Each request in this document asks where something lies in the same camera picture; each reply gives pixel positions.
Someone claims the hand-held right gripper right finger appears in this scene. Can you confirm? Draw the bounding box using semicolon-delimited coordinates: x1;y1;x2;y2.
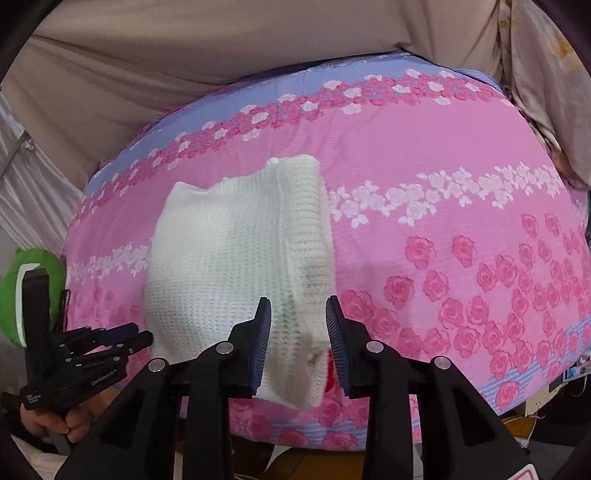
325;295;532;480

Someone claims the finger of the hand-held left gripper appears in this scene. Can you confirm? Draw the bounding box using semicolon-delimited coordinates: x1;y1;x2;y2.
92;330;154;367
69;323;139;352

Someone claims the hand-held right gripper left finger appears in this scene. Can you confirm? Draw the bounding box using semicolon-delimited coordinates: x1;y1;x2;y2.
55;296;273;480

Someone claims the white red black knit sweater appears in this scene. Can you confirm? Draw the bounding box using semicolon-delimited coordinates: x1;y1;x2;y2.
143;154;342;409

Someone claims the person's left hand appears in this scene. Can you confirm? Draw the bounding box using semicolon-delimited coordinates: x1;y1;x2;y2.
18;392;109;445

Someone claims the green plush pillow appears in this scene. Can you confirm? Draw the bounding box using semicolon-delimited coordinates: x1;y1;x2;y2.
0;248;68;349

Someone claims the pink floral bed sheet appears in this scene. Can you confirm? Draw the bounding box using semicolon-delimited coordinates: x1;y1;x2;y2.
62;51;591;450

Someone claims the white satin curtain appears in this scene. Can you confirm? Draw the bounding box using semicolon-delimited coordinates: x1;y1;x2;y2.
0;92;84;259

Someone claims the small electronic device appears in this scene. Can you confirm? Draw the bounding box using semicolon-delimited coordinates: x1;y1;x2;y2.
549;353;591;384

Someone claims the beige draped cloth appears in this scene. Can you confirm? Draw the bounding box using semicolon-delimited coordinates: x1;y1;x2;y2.
0;0;509;185

